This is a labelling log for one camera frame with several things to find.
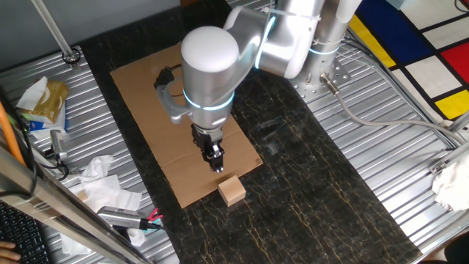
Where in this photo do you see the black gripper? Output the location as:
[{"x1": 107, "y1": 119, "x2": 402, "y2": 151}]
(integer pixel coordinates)
[{"x1": 191, "y1": 126, "x2": 226, "y2": 174}]

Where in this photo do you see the aluminium profile bar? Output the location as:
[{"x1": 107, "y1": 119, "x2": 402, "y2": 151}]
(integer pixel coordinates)
[{"x1": 428, "y1": 141, "x2": 469, "y2": 175}]

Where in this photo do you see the crumpled white tissue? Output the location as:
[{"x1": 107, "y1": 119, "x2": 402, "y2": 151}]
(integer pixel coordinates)
[{"x1": 79, "y1": 154, "x2": 114, "y2": 184}]

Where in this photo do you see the person hand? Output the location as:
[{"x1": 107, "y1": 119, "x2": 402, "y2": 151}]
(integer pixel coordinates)
[{"x1": 0, "y1": 241, "x2": 22, "y2": 262}]

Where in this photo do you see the mondrian pattern mat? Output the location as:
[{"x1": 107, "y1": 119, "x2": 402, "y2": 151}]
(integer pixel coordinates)
[{"x1": 347, "y1": 0, "x2": 469, "y2": 122}]

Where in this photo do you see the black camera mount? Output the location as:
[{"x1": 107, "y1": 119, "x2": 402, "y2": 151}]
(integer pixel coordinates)
[{"x1": 43, "y1": 146, "x2": 80, "y2": 180}]

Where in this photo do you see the blue white tissue pack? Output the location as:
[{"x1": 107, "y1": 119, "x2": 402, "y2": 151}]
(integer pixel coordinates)
[{"x1": 21, "y1": 102, "x2": 69, "y2": 140}]

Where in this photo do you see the silver metal frame beam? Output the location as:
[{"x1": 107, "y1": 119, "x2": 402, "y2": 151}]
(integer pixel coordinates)
[{"x1": 0, "y1": 144, "x2": 151, "y2": 264}]

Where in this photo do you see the brown cardboard sheet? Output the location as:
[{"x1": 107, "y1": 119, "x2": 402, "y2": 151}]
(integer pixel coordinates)
[{"x1": 109, "y1": 40, "x2": 264, "y2": 209}]

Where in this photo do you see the red clothespin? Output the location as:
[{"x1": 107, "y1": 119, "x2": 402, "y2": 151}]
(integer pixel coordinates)
[{"x1": 146, "y1": 208, "x2": 164, "y2": 223}]

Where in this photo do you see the yellow tissue box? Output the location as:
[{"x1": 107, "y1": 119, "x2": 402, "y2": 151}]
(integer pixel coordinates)
[{"x1": 31, "y1": 79, "x2": 70, "y2": 124}]

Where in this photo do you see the grey base cable with connector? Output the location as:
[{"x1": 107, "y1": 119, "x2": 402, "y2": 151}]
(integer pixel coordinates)
[{"x1": 319, "y1": 72, "x2": 468, "y2": 146}]

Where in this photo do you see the black keyboard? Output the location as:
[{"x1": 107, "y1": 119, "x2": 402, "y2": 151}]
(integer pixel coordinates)
[{"x1": 0, "y1": 201, "x2": 52, "y2": 264}]

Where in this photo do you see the black marble pattern mat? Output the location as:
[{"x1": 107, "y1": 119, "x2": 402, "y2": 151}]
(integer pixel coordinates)
[{"x1": 78, "y1": 0, "x2": 422, "y2": 264}]

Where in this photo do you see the white crumpled cloth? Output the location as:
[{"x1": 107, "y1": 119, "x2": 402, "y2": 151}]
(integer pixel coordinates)
[{"x1": 431, "y1": 157, "x2": 469, "y2": 212}]

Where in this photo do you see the large wooden cube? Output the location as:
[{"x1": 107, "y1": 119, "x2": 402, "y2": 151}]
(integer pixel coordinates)
[{"x1": 218, "y1": 175, "x2": 247, "y2": 208}]

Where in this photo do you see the large white tissue sheet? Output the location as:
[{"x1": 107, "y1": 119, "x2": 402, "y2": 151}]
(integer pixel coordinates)
[{"x1": 60, "y1": 174, "x2": 147, "y2": 256}]

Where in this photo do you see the aluminium pole with foot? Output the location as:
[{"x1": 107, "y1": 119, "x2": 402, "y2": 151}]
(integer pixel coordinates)
[{"x1": 31, "y1": 0, "x2": 81, "y2": 70}]

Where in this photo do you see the white pulled tissue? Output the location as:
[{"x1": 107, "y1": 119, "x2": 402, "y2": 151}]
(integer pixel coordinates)
[{"x1": 16, "y1": 76, "x2": 49, "y2": 111}]

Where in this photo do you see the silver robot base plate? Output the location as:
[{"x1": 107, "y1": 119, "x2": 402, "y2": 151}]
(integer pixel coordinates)
[{"x1": 291, "y1": 58, "x2": 352, "y2": 103}]

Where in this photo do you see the orange tube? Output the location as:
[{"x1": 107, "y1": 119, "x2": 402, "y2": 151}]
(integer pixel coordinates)
[{"x1": 0, "y1": 100, "x2": 26, "y2": 166}]

